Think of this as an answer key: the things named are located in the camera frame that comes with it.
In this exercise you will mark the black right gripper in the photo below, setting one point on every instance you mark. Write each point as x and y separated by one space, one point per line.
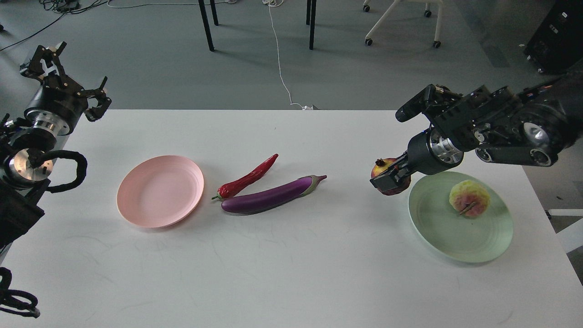
428 153

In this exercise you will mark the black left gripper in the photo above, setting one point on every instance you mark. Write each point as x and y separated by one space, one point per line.
51 102

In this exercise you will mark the red pomegranate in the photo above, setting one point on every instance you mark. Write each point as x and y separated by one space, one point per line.
381 165

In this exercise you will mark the purple eggplant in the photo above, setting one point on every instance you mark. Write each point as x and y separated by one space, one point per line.
272 198

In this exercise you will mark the red chili pepper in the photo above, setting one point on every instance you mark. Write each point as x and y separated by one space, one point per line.
231 189

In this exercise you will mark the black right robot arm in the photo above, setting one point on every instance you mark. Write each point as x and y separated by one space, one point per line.
527 128

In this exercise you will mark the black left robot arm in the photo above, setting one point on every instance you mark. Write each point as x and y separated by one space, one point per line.
29 144

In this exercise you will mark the green plate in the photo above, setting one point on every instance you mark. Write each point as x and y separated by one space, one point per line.
468 240

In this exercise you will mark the pink plate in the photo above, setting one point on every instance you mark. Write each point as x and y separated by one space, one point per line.
160 191

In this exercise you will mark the black table leg left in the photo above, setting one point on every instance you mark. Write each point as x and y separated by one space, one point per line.
206 25

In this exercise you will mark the black table leg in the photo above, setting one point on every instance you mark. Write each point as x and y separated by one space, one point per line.
310 21
214 12
206 25

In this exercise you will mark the black table leg rear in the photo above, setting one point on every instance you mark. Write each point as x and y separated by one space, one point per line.
214 12

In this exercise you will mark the black table leg right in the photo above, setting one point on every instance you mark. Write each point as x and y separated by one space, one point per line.
310 21

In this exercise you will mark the black equipment case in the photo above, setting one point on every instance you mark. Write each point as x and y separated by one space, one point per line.
558 42

